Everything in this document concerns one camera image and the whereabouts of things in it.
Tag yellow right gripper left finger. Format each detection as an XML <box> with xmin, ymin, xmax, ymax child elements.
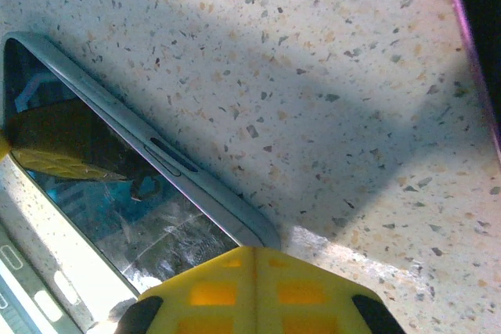
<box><xmin>117</xmin><ymin>246</ymin><xmax>256</xmax><ymax>334</ymax></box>

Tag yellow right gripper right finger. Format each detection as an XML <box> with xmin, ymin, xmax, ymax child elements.
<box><xmin>254</xmin><ymin>246</ymin><xmax>408</xmax><ymax>334</ymax></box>

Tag black smartphone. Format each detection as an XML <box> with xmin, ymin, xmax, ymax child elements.
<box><xmin>2</xmin><ymin>38</ymin><xmax>240</xmax><ymax>296</ymax></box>

